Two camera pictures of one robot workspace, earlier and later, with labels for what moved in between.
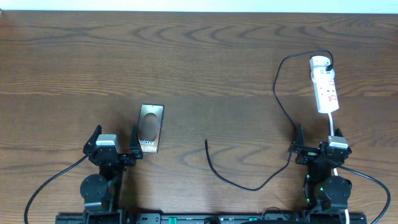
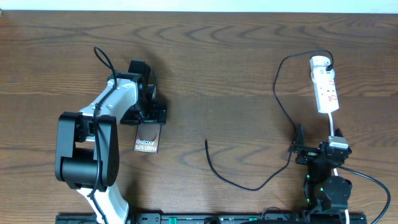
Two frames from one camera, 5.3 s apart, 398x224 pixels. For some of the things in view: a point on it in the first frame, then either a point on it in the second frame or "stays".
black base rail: (211, 219) stays
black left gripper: (123, 157) → (152, 117)
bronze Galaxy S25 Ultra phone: (149, 127) stays
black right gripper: (297, 146) stays
